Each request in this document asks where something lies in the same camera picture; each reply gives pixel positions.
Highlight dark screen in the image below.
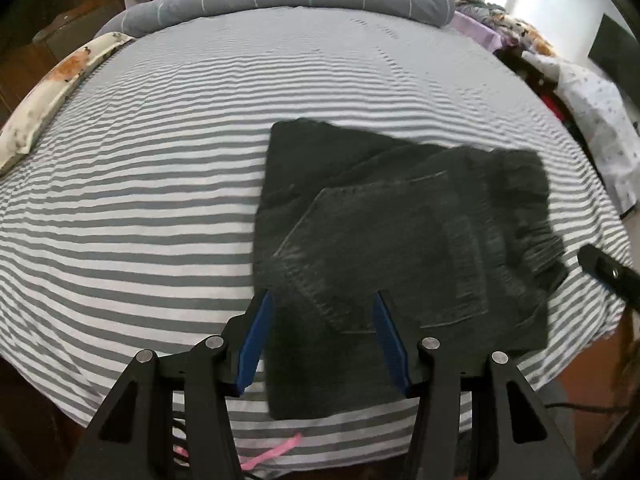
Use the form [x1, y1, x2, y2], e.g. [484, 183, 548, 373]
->
[586, 14, 640, 82]

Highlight pink ribbon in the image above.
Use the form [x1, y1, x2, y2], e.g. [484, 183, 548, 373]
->
[240, 432, 304, 472]

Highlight dark grey denim pants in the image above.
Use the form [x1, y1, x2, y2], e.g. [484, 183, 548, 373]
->
[252, 117, 568, 421]

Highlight floral pillow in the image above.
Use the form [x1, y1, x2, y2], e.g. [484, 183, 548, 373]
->
[0, 31, 136, 176]

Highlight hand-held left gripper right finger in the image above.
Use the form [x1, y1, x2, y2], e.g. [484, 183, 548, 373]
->
[372, 290, 583, 480]

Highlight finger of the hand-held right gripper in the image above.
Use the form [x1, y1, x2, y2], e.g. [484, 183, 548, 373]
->
[576, 244, 640, 311]

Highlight striped bed sheet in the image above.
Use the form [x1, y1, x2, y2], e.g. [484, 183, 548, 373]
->
[0, 5, 633, 467]

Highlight white printed cloth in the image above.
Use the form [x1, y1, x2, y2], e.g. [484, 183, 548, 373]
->
[522, 50, 640, 217]

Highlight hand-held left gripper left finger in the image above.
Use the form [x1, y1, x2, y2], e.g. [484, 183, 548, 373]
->
[65, 290, 276, 480]

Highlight wooden headboard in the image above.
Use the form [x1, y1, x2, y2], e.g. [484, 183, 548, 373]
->
[0, 0, 126, 126]

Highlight purple cloth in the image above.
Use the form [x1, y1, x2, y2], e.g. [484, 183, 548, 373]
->
[450, 10, 503, 54]

